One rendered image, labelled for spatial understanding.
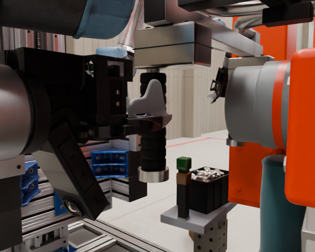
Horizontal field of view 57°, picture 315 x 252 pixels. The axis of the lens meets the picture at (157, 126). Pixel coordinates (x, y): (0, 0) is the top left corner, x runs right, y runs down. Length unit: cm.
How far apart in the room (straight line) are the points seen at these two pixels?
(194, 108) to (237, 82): 557
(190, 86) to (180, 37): 567
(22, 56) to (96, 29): 6
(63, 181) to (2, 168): 44
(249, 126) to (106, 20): 29
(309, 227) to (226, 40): 35
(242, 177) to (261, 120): 53
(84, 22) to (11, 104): 8
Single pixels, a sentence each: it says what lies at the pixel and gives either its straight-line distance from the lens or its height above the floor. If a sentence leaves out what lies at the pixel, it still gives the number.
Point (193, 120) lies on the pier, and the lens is 602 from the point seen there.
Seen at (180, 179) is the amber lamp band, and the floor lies 59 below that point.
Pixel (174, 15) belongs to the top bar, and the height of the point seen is 96.
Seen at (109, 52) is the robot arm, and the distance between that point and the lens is 108.
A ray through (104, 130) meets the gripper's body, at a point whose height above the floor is 83.
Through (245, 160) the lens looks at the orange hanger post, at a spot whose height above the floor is 67.
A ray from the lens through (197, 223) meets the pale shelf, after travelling 101.
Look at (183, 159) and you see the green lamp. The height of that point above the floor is 66.
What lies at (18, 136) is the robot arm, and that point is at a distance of 23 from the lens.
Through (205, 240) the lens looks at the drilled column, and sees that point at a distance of 125.
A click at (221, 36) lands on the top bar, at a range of 50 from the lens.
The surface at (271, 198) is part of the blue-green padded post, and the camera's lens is 62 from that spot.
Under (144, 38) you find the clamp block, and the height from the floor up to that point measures 94.
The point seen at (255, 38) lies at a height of 99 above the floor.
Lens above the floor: 86
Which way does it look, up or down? 6 degrees down
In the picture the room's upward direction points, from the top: straight up
